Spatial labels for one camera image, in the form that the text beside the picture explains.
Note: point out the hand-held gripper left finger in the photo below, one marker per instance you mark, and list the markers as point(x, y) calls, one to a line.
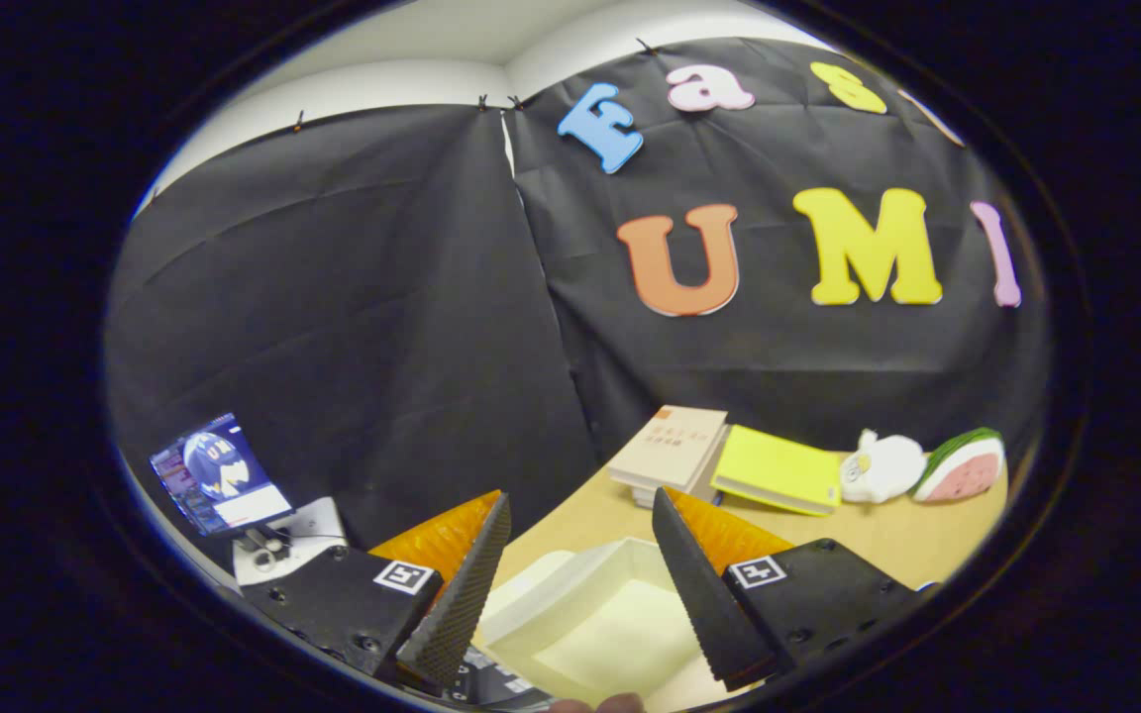
point(462, 604)

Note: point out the white paperback book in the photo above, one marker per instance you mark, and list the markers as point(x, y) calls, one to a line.
point(704, 490)

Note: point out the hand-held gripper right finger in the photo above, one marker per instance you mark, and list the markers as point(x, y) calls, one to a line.
point(704, 604)

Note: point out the white plush toy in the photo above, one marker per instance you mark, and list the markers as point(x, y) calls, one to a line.
point(887, 467)

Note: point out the watermelon slice plush toy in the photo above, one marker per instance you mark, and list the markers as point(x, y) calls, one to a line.
point(967, 470)

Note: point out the grey-green storage box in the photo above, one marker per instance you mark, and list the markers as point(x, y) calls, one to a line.
point(610, 634)

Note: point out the white desktop device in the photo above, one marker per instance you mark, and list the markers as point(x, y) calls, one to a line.
point(308, 530)

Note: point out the computer screen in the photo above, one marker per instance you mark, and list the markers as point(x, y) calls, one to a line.
point(219, 475)

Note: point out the yellow book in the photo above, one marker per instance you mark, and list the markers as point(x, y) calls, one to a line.
point(778, 467)

